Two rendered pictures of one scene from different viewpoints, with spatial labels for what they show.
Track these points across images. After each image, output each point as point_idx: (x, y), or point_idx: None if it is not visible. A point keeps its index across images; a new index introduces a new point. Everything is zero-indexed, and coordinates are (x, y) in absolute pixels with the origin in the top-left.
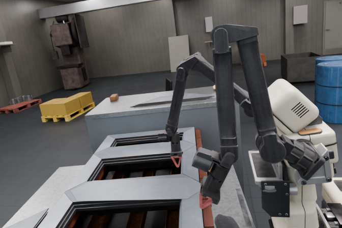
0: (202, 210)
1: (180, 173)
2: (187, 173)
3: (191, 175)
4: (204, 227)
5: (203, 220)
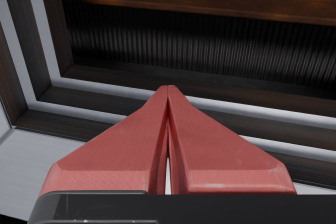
0: (210, 47)
1: (134, 89)
2: (24, 165)
3: (1, 182)
4: (123, 36)
5: (157, 39)
